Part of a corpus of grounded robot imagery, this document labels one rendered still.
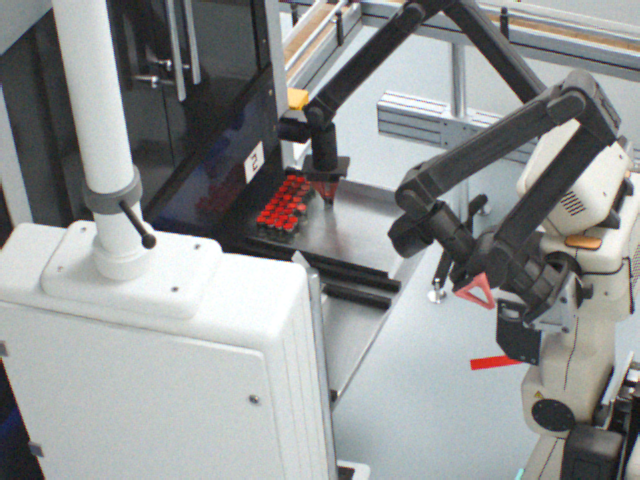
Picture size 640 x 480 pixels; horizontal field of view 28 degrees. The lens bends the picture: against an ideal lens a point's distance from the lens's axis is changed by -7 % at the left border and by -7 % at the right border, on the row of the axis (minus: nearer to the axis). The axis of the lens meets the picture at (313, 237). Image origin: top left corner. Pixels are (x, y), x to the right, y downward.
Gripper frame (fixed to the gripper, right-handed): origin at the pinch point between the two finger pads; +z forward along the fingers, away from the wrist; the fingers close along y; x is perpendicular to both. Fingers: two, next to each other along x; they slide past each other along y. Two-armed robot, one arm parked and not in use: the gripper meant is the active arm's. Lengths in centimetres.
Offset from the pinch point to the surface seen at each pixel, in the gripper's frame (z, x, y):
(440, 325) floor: 92, -53, -20
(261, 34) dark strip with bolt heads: -38.2, -9.0, 13.9
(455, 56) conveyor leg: 15, -85, -22
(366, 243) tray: 3.9, 10.9, -10.0
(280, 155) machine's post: -1.6, -11.9, 13.2
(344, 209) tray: 4.0, -0.3, -3.4
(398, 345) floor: 92, -44, -8
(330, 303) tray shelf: 4.0, 30.3, -5.1
